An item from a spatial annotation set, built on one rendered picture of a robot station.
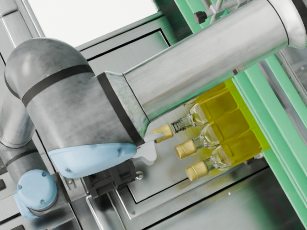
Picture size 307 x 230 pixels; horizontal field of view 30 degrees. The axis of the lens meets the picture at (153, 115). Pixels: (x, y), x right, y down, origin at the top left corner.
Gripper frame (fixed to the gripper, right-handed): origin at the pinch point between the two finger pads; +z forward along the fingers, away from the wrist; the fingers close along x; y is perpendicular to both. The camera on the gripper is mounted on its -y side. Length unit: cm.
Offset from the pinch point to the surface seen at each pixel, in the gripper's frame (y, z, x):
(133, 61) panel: -23.5, 5.6, -14.6
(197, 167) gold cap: 10.9, 4.9, 2.2
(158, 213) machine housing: 16.1, -5.6, -14.0
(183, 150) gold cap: 5.9, 3.8, 2.1
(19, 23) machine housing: -46, -18, -16
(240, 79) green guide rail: -3.4, 22.9, 5.8
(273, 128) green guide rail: 10.4, 24.1, 6.8
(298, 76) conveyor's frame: 3.0, 31.4, 15.5
